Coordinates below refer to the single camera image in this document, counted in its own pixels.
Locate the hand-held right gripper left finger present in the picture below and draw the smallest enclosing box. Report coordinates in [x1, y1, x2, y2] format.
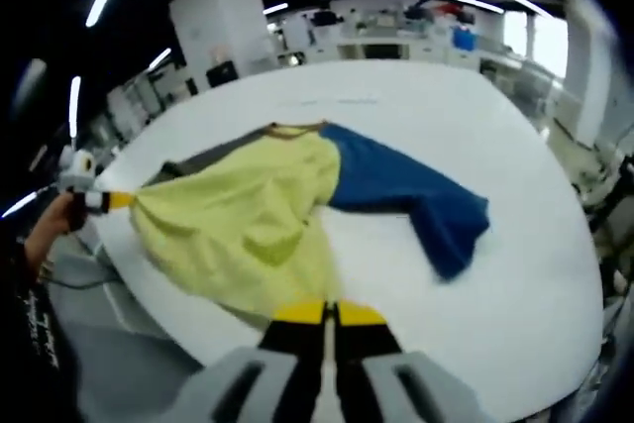
[172, 299, 329, 423]

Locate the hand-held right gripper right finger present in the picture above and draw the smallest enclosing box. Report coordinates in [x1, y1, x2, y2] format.
[332, 300, 479, 423]

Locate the yellow-green blue grey garment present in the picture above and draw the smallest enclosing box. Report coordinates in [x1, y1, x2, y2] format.
[129, 119, 492, 331]

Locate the person's left hand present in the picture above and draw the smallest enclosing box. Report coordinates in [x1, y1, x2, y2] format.
[41, 192, 84, 247]

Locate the person's dark printed shirt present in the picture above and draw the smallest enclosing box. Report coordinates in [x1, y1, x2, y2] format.
[0, 239, 85, 423]

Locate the black screen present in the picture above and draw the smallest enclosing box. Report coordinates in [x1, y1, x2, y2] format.
[206, 61, 239, 89]

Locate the white square pillar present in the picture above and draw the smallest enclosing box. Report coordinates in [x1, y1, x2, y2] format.
[168, 0, 279, 88]

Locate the white counter row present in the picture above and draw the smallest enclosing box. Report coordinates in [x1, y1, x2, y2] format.
[336, 32, 482, 68]

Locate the blue storage bin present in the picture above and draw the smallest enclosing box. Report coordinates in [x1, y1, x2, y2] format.
[452, 26, 479, 52]

